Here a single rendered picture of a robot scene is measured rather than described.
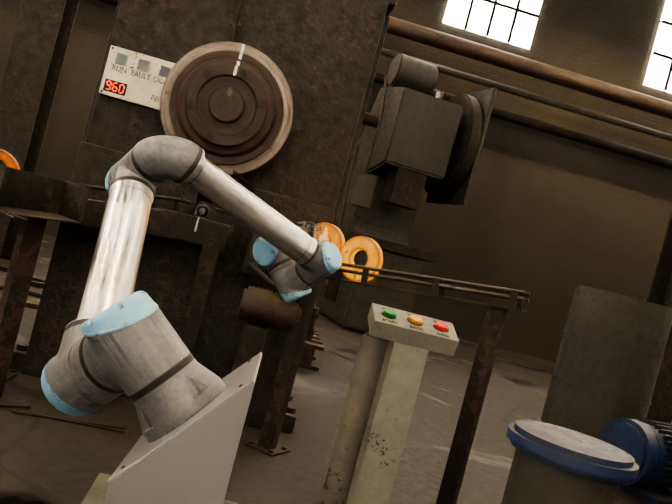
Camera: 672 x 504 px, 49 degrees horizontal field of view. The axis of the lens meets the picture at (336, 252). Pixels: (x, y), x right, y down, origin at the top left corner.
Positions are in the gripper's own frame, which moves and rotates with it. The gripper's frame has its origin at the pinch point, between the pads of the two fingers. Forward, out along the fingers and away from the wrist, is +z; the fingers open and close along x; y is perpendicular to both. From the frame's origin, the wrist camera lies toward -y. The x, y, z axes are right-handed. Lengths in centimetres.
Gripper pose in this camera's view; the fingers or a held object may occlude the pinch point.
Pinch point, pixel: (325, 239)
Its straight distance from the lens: 257.1
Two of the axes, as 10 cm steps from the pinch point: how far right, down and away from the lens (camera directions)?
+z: 5.1, -1.6, 8.4
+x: -8.5, -2.3, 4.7
